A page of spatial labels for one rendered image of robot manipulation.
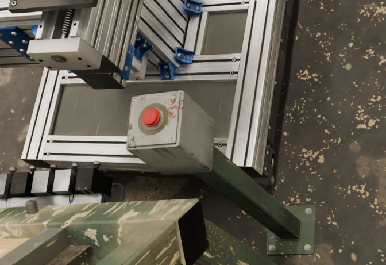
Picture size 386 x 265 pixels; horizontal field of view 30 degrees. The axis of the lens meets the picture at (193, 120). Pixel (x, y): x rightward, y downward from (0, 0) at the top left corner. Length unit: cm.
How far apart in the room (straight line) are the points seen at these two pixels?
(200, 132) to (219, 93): 77
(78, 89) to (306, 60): 79
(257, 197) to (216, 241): 36
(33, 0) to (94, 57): 18
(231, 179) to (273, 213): 32
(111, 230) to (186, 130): 25
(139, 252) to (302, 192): 111
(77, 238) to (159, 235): 24
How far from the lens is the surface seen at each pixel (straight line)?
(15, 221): 158
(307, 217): 224
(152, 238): 129
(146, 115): 143
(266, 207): 195
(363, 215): 221
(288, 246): 224
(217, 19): 238
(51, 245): 146
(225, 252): 160
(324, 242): 222
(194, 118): 147
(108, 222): 144
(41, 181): 175
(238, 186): 176
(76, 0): 153
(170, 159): 147
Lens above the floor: 209
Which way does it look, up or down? 57 degrees down
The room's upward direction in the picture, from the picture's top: 48 degrees counter-clockwise
